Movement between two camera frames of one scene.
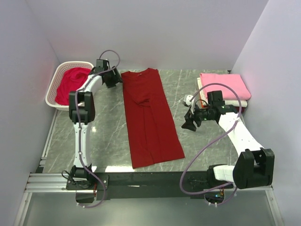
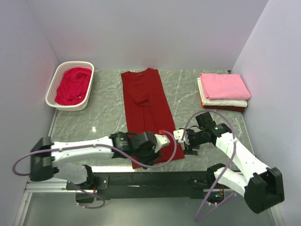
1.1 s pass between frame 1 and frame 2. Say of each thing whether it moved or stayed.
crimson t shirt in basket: stayed
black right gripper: moved
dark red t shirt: stayed
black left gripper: moved
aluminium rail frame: stayed
